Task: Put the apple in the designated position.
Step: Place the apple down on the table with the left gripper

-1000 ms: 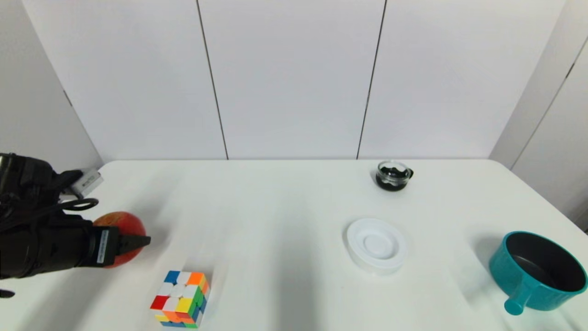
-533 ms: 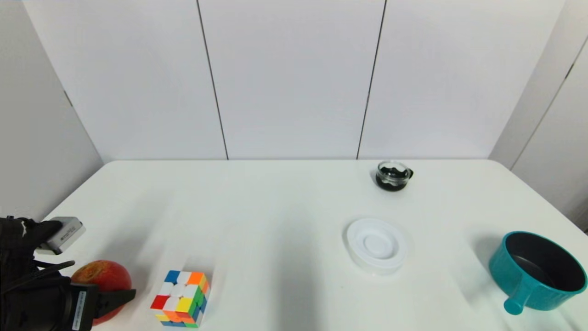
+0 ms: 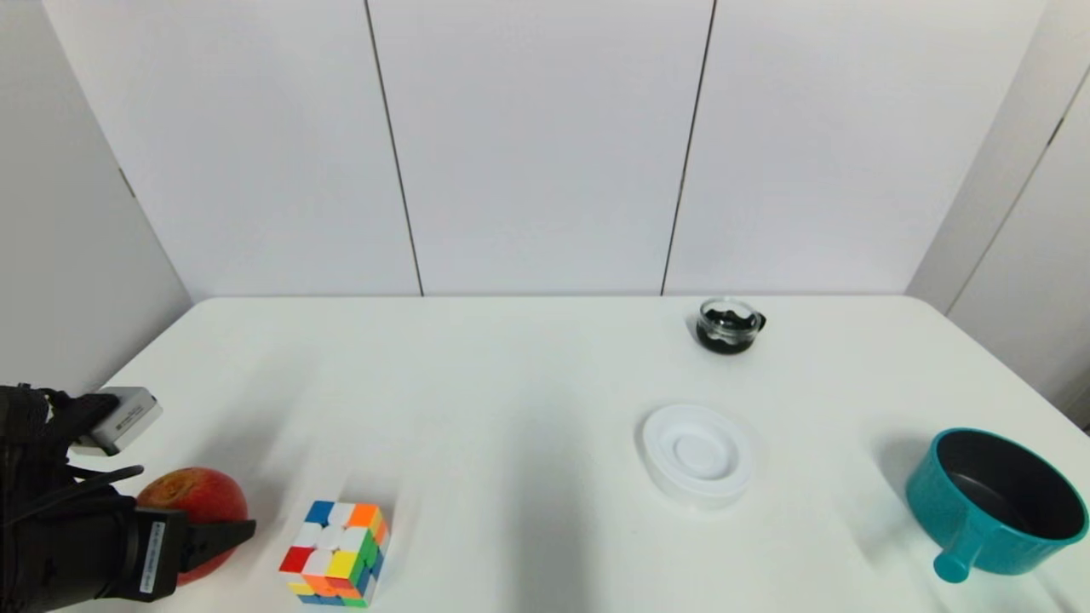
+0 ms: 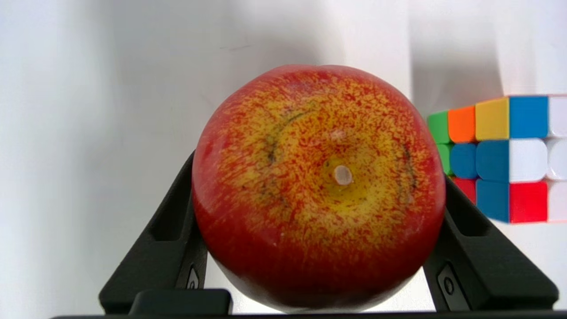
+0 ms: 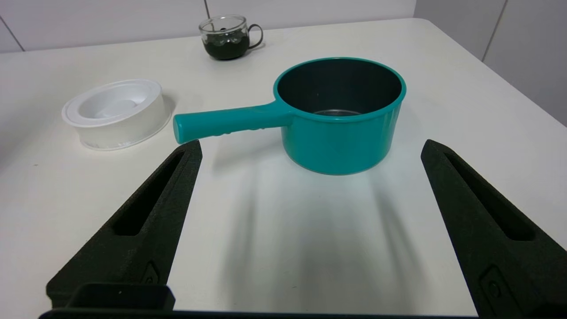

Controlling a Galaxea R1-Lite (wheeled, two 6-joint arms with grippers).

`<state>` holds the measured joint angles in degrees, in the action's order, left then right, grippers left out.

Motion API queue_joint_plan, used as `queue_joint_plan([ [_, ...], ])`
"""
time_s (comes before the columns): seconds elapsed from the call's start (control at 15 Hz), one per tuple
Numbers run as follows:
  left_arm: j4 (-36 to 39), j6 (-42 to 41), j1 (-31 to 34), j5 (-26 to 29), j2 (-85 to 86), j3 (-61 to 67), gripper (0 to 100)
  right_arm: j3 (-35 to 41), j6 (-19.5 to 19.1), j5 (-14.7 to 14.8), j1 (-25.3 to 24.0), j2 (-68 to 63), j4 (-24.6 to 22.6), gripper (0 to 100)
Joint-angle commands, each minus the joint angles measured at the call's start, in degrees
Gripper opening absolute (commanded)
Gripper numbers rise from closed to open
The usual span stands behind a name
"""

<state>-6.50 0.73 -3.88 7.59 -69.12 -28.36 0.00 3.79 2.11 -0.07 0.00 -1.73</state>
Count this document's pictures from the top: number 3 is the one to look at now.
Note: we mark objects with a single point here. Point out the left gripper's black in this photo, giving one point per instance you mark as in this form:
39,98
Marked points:
85,558

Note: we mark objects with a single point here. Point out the red apple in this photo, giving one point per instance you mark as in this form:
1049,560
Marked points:
196,496

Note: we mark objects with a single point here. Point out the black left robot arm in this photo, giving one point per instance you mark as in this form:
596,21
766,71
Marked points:
25,443

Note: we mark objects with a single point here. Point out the multicolour puzzle cube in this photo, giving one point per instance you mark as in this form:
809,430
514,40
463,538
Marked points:
336,553

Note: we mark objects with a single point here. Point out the white round plastic dish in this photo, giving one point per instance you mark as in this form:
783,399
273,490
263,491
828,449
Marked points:
698,455

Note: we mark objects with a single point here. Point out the glass cup with dark contents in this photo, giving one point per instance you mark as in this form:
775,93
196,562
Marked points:
726,336

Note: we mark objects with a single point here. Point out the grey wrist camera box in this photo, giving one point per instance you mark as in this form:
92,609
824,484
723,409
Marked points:
123,421

